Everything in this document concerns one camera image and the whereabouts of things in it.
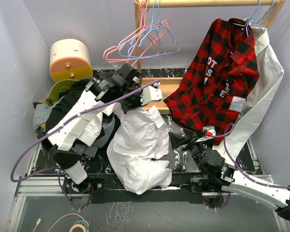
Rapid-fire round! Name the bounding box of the grey garment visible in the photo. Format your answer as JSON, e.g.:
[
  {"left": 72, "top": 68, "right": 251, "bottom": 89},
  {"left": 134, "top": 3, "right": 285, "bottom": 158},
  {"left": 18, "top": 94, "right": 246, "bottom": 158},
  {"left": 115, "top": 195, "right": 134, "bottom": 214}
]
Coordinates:
[{"left": 32, "top": 100, "right": 116, "bottom": 157}]

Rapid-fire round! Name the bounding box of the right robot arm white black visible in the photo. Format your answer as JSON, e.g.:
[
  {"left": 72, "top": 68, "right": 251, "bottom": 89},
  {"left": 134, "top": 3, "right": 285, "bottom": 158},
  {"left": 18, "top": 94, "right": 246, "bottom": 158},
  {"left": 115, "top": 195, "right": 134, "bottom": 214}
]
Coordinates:
[{"left": 169, "top": 126, "right": 290, "bottom": 221}]

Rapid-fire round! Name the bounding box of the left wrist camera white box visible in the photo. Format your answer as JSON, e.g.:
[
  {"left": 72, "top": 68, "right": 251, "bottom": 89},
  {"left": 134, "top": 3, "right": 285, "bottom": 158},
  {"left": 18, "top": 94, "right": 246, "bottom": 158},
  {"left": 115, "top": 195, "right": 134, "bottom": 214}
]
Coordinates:
[{"left": 141, "top": 81, "right": 163, "bottom": 106}]

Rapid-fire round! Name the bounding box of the aluminium frame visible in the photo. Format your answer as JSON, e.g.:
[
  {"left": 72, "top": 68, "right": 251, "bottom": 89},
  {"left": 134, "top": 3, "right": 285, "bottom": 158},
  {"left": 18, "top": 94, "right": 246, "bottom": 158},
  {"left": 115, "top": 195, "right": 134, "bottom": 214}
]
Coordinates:
[{"left": 5, "top": 137, "right": 290, "bottom": 232}]

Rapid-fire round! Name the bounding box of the black garment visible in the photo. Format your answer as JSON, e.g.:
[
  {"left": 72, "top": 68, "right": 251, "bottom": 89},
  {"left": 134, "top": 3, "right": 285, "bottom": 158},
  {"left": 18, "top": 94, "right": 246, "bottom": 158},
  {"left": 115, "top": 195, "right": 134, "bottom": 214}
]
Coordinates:
[{"left": 46, "top": 79, "right": 121, "bottom": 148}]

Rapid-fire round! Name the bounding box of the beige coiled cable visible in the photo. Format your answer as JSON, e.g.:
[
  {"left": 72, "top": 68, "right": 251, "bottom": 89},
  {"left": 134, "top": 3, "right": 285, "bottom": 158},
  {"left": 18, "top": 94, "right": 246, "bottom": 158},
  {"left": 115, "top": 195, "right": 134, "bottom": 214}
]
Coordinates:
[{"left": 33, "top": 213, "right": 91, "bottom": 232}]

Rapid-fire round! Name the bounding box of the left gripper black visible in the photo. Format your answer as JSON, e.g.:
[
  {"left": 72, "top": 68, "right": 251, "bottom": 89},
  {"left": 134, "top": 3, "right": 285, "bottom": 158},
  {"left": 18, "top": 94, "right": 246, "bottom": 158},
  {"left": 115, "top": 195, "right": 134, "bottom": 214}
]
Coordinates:
[{"left": 119, "top": 85, "right": 148, "bottom": 114}]

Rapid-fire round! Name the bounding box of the red black plaid shirt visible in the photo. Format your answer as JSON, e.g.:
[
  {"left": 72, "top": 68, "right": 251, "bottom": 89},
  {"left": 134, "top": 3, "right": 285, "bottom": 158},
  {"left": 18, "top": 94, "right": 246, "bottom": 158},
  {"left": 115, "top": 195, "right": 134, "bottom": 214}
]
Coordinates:
[{"left": 164, "top": 18, "right": 259, "bottom": 135}]

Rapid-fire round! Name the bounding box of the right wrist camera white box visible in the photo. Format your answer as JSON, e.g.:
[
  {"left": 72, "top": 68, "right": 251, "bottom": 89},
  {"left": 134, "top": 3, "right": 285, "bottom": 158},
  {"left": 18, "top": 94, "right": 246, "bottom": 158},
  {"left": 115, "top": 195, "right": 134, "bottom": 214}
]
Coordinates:
[{"left": 202, "top": 126, "right": 216, "bottom": 138}]

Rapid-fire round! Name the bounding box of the cream orange yellow cylinder container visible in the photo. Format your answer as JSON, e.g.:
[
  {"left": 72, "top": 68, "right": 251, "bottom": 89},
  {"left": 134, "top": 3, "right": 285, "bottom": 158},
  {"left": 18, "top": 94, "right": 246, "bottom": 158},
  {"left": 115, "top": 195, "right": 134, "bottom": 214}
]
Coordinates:
[{"left": 49, "top": 39, "right": 93, "bottom": 83}]

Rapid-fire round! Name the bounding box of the blue hanger holding shirts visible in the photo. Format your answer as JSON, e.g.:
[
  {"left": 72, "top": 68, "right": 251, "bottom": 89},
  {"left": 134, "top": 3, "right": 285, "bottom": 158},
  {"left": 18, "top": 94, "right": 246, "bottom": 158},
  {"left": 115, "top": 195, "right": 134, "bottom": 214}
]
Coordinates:
[{"left": 231, "top": 0, "right": 276, "bottom": 37}]

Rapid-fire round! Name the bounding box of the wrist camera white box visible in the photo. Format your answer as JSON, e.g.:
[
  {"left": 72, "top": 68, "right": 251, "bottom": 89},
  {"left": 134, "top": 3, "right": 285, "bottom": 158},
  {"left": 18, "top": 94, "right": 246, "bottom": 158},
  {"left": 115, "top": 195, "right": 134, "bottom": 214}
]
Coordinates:
[
  {"left": 202, "top": 126, "right": 216, "bottom": 138},
  {"left": 141, "top": 81, "right": 163, "bottom": 106}
]

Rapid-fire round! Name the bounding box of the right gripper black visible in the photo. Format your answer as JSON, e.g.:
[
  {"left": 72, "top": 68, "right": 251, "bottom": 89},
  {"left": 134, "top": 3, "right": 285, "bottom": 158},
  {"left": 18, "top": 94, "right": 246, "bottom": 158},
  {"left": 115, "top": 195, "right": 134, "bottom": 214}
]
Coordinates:
[{"left": 168, "top": 129, "right": 205, "bottom": 173}]

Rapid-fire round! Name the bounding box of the olive green basket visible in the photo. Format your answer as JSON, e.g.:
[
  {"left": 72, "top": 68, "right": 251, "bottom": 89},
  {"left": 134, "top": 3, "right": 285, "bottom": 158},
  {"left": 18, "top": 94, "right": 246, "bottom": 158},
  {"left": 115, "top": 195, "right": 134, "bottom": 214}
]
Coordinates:
[{"left": 32, "top": 78, "right": 82, "bottom": 107}]

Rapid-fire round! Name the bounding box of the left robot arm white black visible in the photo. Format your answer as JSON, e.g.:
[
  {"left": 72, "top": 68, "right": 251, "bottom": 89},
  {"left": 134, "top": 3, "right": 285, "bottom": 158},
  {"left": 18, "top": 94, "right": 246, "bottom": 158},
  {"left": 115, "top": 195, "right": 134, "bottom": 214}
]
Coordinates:
[{"left": 38, "top": 63, "right": 143, "bottom": 193}]

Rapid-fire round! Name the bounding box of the cream white hanging shirt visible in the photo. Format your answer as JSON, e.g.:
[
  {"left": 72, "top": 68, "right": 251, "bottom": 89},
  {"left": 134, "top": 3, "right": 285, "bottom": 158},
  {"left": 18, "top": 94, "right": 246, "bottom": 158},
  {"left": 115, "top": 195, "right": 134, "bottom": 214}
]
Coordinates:
[{"left": 226, "top": 27, "right": 284, "bottom": 159}]

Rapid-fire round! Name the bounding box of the wooden clothes rack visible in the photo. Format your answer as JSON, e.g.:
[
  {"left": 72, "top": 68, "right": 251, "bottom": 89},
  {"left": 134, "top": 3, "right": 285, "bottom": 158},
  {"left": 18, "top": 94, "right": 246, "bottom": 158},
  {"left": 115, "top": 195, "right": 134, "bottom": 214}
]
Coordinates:
[{"left": 141, "top": 0, "right": 285, "bottom": 114}]

